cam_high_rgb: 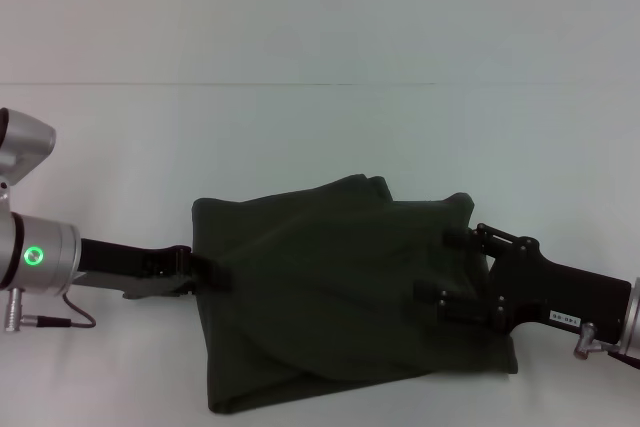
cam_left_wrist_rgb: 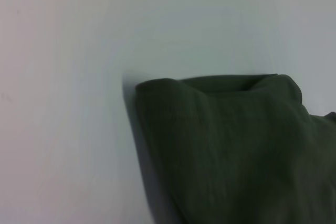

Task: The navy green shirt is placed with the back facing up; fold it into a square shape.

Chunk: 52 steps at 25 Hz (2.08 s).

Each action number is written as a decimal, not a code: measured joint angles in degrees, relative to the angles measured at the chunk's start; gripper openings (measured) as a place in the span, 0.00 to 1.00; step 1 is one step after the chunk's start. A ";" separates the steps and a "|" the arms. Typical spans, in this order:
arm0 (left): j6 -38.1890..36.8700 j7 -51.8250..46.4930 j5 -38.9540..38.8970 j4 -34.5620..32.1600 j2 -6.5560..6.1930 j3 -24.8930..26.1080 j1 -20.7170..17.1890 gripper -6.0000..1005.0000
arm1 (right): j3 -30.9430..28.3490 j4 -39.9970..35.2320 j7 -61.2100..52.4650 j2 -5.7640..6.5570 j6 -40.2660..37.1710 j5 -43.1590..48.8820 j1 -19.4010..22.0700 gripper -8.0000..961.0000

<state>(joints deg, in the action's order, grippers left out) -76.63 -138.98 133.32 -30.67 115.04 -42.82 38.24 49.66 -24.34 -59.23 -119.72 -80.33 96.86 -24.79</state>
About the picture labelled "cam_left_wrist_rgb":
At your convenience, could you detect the dark green t-shirt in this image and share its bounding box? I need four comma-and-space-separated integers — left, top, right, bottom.
133, 73, 336, 224

